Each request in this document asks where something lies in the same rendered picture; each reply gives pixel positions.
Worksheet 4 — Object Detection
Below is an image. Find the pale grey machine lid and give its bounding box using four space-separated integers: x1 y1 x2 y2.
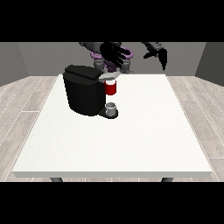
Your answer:
98 72 122 83

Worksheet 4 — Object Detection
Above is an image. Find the black coffee machine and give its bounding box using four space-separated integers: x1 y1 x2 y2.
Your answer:
62 64 119 119

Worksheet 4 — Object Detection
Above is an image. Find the small grey cup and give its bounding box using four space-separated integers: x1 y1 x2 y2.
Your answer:
104 101 118 117

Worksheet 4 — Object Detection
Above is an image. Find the red pod holder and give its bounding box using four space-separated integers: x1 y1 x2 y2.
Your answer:
103 80 117 96

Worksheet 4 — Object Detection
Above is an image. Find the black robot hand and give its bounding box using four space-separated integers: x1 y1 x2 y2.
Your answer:
99 42 131 70
143 47 169 72

